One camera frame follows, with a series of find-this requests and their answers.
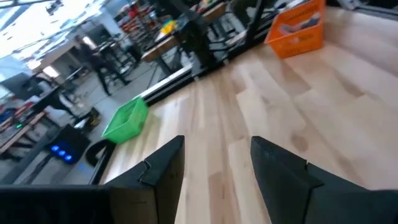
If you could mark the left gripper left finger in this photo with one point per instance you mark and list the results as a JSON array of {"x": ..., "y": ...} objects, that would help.
[{"x": 155, "y": 193}]

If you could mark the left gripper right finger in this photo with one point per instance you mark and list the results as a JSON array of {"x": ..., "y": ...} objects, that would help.
[{"x": 289, "y": 193}]

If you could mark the orange plastic basket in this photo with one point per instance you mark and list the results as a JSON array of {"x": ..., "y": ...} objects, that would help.
[{"x": 295, "y": 43}]

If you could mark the grey staple remover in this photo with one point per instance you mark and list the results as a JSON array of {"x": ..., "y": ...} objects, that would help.
[{"x": 298, "y": 26}]

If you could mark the green plastic basket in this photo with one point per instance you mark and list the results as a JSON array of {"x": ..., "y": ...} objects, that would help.
[{"x": 127, "y": 124}]

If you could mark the black device blue lights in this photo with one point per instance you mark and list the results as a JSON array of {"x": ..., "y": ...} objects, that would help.
[{"x": 66, "y": 146}]

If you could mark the person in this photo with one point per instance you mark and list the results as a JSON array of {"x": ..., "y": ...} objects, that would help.
[{"x": 93, "y": 59}]

